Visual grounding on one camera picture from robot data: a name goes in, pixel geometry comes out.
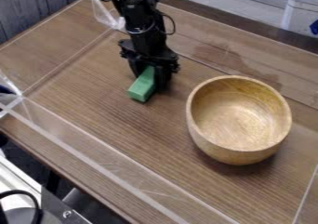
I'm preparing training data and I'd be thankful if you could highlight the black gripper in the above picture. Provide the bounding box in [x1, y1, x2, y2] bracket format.
[117, 39, 179, 91]

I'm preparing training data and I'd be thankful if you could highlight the green rectangular block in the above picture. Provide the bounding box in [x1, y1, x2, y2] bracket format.
[128, 67, 155, 102]

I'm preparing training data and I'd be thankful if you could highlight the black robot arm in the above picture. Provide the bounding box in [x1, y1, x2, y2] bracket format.
[100, 0, 179, 90]

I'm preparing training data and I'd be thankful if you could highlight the brown wooden bowl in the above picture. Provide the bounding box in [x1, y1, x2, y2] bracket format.
[185, 75, 291, 165]

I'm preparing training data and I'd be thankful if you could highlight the clear acrylic front barrier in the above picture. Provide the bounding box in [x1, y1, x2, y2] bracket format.
[0, 74, 239, 224]

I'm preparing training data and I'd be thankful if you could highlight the white container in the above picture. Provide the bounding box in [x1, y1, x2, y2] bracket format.
[280, 0, 318, 38]

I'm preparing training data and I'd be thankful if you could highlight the clear acrylic corner bracket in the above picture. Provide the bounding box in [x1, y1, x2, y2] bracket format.
[91, 0, 125, 30]

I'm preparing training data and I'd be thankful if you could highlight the grey metal bracket with screw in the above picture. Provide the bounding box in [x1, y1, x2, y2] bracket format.
[0, 187, 93, 224]

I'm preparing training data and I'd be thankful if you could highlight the black cable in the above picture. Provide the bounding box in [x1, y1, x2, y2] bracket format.
[0, 189, 44, 224]

